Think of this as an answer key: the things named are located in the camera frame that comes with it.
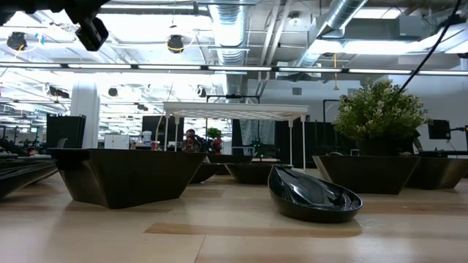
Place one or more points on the black teardrop mini plate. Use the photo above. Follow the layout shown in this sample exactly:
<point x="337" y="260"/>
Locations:
<point x="14" y="182"/>
<point x="314" y="204"/>

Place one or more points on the black square mini plate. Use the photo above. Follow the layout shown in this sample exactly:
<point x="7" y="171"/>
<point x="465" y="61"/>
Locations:
<point x="438" y="173"/>
<point x="365" y="175"/>
<point x="230" y="159"/>
<point x="128" y="175"/>

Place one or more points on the small black monitor on arm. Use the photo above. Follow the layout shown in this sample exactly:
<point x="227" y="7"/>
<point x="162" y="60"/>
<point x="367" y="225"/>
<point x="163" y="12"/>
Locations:
<point x="438" y="129"/>

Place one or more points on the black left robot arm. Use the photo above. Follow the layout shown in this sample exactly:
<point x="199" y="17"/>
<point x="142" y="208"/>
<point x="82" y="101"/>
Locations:
<point x="22" y="7"/>

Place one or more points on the black partition panel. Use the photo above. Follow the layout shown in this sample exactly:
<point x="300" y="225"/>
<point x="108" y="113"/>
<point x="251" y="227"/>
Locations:
<point x="66" y="131"/>

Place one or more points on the white cabinet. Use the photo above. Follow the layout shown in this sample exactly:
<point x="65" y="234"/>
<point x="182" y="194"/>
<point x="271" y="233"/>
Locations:
<point x="117" y="141"/>

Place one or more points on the person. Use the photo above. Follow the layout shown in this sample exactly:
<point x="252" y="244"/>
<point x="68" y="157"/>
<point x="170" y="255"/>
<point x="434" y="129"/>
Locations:
<point x="190" y="144"/>

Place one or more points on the long ceiling light strip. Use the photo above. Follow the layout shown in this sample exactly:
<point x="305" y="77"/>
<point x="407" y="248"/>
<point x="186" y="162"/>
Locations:
<point x="237" y="68"/>

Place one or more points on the small plant in red pot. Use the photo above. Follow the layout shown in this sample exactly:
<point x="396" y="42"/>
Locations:
<point x="214" y="133"/>

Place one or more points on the small robot with green light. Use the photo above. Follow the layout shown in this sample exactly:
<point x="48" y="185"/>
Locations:
<point x="263" y="149"/>

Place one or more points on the black curtain partition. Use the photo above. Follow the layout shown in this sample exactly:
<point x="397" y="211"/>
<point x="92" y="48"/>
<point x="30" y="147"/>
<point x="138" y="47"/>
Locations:
<point x="318" y="139"/>

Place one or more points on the green artificial potted plant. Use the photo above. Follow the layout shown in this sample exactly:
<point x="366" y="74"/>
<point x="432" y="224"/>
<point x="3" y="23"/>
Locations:
<point x="380" y="109"/>

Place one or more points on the black hanging ceiling camera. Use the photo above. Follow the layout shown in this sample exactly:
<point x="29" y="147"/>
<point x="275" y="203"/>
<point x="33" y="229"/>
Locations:
<point x="175" y="44"/>
<point x="16" y="41"/>

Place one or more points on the silver ventilation duct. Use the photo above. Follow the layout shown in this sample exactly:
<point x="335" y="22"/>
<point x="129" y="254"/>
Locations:
<point x="228" y="29"/>
<point x="343" y="12"/>

